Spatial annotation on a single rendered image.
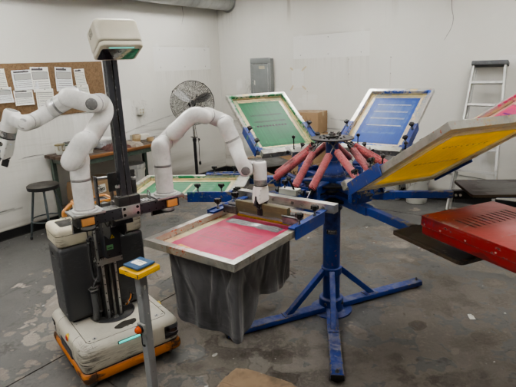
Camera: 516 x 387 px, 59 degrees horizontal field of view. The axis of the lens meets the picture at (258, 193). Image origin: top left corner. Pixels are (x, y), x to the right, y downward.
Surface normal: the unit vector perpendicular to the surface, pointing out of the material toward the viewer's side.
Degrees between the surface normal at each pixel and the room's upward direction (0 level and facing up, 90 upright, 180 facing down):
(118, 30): 63
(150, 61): 90
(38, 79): 88
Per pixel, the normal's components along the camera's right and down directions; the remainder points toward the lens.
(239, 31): -0.59, 0.24
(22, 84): 0.80, 0.09
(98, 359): 0.62, 0.18
